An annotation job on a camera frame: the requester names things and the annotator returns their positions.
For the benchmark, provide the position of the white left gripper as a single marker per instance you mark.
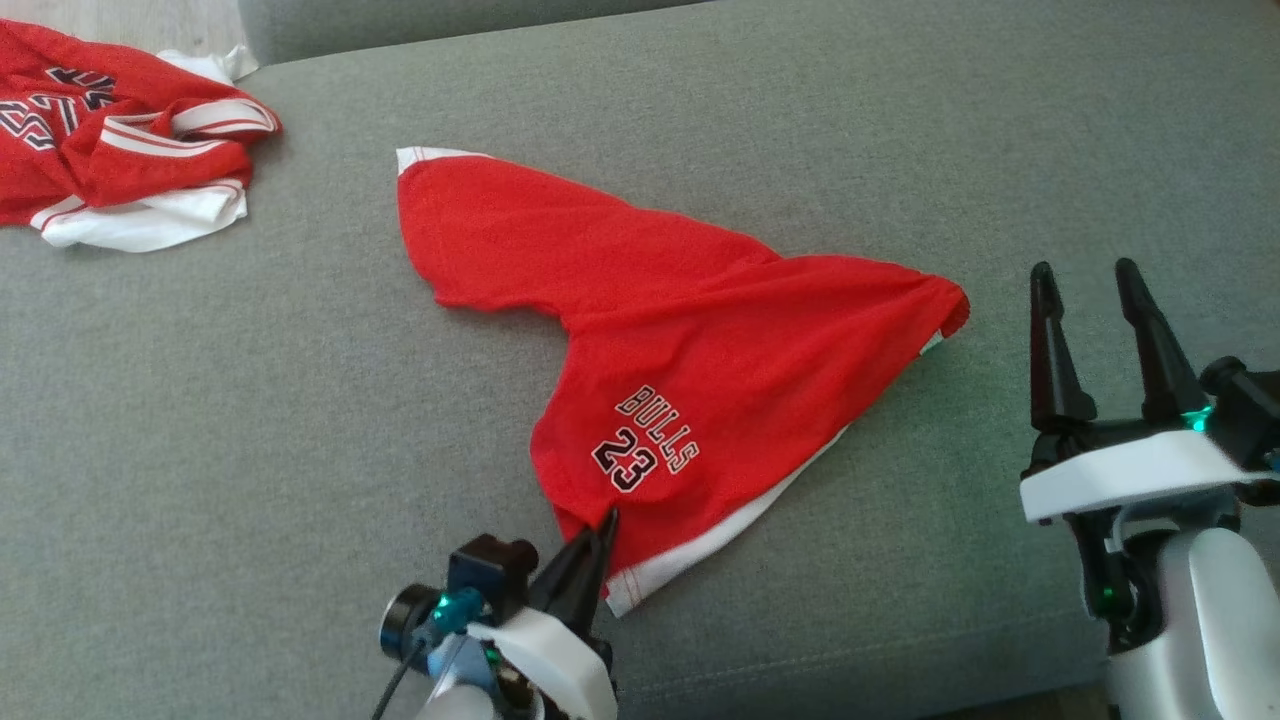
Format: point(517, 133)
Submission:
point(560, 665)

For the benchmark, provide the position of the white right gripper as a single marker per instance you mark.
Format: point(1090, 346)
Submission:
point(1130, 470)

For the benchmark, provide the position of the red basketball shorts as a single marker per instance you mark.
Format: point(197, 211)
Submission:
point(700, 340)

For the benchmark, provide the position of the red Bulls basketball jersey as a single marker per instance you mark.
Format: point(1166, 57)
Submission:
point(110, 150)

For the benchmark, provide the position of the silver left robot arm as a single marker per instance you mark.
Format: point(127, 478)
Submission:
point(460, 705)

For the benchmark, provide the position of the grey fabric sofa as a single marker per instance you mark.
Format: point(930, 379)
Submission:
point(300, 400)

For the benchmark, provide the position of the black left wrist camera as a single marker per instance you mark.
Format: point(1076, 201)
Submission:
point(480, 580)

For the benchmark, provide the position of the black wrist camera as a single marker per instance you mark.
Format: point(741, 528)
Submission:
point(1245, 405)
point(480, 580)

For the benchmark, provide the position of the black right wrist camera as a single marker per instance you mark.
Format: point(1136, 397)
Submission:
point(1245, 405)

